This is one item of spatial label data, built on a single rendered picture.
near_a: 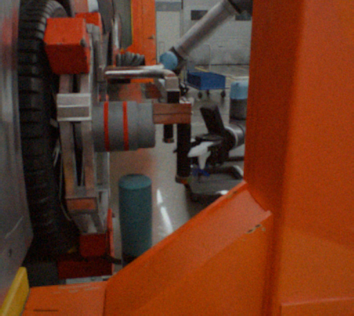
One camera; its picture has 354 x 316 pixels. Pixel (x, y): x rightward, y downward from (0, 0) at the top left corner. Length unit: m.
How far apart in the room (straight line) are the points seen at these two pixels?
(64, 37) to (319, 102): 0.47
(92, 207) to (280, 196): 0.44
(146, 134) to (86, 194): 0.26
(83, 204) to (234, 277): 0.38
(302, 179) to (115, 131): 0.58
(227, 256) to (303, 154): 0.17
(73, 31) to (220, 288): 0.51
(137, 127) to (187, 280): 0.51
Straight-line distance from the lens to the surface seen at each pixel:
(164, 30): 12.45
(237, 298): 0.55
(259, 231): 0.50
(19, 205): 0.60
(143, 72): 0.92
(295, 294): 0.55
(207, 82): 6.45
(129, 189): 0.88
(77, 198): 0.78
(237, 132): 1.01
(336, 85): 0.45
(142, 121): 0.93
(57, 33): 0.72
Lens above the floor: 1.09
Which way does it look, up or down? 16 degrees down
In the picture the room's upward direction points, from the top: straight up
